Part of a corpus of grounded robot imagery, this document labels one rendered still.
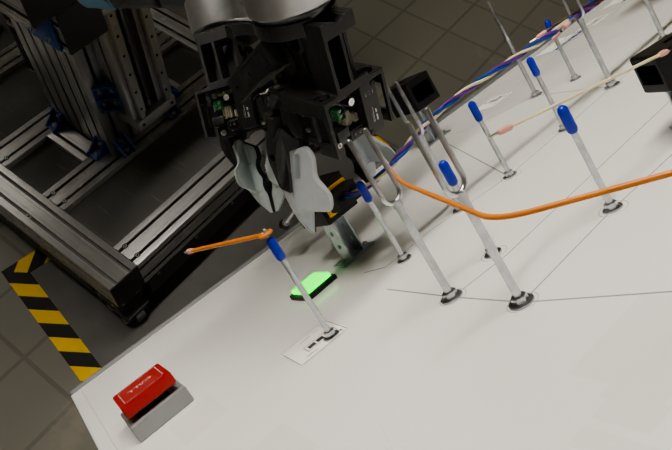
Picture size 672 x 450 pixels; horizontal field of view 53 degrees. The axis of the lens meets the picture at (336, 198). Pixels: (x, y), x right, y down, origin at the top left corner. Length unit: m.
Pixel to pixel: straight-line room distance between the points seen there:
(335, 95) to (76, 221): 1.41
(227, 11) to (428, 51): 1.85
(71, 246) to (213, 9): 1.17
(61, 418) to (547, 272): 1.57
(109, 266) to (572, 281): 1.46
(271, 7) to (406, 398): 0.30
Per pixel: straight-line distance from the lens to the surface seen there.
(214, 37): 0.77
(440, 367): 0.44
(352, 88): 0.56
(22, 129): 2.18
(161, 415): 0.64
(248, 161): 0.81
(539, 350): 0.41
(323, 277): 0.69
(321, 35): 0.53
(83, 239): 1.86
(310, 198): 0.62
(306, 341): 0.59
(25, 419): 1.94
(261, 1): 0.54
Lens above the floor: 1.69
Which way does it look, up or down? 53 degrees down
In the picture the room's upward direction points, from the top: straight up
